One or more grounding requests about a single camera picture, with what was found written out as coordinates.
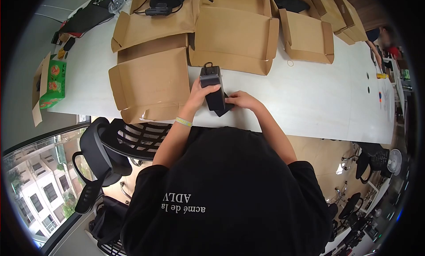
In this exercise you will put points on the black rectangular device with loop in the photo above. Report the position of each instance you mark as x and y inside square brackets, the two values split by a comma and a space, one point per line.
[215, 77]

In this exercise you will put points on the rubber band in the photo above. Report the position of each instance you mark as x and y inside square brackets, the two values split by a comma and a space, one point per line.
[290, 62]

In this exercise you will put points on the black laptop bag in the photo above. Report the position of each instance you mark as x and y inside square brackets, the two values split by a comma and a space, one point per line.
[86, 20]

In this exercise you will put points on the yellow small object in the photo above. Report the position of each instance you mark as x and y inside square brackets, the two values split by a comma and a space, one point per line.
[381, 76]

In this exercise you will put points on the open empty cardboard box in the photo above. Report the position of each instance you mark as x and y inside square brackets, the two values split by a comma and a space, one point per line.
[234, 37]

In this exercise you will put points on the person's left thumb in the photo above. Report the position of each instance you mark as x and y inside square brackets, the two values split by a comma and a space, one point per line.
[213, 89]

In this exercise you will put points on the person's body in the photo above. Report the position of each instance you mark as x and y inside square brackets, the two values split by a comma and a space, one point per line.
[229, 189]

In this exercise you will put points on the green snack carton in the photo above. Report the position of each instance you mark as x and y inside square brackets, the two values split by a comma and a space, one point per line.
[53, 85]

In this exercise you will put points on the person's right fingers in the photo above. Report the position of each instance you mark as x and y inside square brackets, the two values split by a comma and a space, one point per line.
[231, 98]

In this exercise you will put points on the window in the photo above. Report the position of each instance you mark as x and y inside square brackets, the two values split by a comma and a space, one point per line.
[39, 186]

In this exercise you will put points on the black mesh office chair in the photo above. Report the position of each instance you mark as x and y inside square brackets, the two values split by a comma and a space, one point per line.
[116, 146]

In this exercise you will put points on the stack of closed cardboard boxes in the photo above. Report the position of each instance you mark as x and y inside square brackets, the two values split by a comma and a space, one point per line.
[338, 13]

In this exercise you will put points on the clear plastic cup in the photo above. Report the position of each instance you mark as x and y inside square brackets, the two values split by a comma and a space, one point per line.
[116, 4]

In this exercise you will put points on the open flat cardboard box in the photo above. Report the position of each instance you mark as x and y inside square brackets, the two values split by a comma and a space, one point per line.
[151, 81]

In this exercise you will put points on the person's left hand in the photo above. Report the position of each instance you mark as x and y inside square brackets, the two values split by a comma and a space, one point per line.
[194, 100]

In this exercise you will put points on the white floor fan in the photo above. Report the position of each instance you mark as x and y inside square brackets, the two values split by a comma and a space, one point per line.
[394, 161]

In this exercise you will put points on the person's right hand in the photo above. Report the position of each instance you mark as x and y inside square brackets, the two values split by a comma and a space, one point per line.
[245, 100]

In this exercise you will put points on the black curved item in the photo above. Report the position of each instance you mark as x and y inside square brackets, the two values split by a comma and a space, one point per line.
[290, 3]

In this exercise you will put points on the black pouch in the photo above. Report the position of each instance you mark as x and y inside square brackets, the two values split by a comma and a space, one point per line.
[224, 109]

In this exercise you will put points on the black backpack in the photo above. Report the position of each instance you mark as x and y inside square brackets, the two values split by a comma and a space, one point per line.
[108, 222]

